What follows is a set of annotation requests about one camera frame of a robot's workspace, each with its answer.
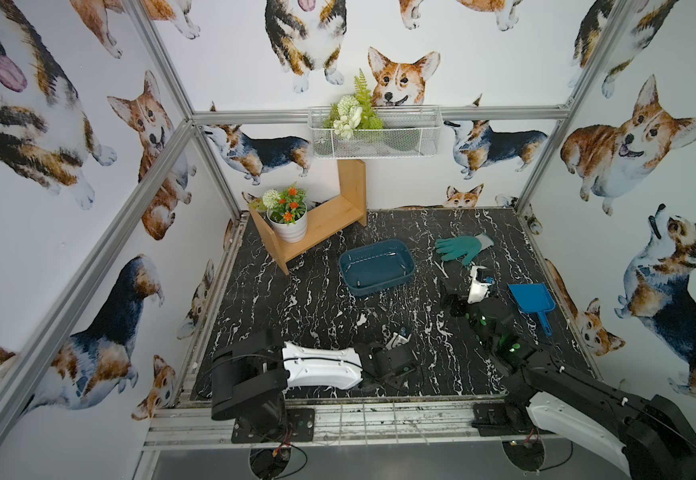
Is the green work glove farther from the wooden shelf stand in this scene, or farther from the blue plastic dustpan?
the wooden shelf stand

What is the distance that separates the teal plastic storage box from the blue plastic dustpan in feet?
1.19

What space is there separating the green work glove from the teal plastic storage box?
0.41ft

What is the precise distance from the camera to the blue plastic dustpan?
0.93 meters

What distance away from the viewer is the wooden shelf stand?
1.00m

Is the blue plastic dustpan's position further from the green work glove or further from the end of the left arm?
the end of the left arm

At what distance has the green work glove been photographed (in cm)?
109

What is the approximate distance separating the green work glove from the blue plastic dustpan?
0.17 meters

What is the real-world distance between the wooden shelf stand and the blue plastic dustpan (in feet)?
1.97

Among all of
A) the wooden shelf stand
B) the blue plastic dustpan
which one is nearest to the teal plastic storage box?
the wooden shelf stand

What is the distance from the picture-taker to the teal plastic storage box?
1.01m

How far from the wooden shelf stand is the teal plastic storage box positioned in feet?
0.40

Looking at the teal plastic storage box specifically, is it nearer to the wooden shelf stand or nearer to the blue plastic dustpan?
the wooden shelf stand
